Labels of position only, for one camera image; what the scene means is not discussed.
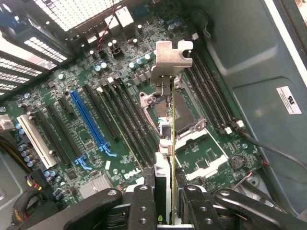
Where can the short black expansion slot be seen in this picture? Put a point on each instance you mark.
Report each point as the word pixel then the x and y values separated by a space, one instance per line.
pixel 66 106

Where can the silver chipset heatsink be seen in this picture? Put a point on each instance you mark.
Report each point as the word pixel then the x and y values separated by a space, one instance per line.
pixel 96 187

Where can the black RAM slot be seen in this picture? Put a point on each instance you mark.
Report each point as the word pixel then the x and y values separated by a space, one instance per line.
pixel 130 119
pixel 203 95
pixel 139 119
pixel 210 95
pixel 122 119
pixel 224 95
pixel 217 95

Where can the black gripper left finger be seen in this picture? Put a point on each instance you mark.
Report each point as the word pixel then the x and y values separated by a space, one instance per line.
pixel 142 210

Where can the open black PC case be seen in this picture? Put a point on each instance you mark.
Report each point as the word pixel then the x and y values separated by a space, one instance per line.
pixel 251 60

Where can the green motherboard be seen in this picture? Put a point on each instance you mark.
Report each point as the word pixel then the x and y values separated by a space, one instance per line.
pixel 81 134

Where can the round coin battery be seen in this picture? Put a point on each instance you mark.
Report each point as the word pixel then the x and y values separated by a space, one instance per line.
pixel 236 162

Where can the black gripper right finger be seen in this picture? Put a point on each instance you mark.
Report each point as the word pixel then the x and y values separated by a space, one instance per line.
pixel 199 210

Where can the CPU socket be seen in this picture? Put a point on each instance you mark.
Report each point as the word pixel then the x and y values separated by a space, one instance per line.
pixel 184 112

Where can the white expansion slot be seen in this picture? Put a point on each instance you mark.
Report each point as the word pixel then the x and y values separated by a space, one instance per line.
pixel 36 141

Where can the blue expansion slot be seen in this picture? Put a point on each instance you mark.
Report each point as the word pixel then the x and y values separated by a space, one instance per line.
pixel 87 119

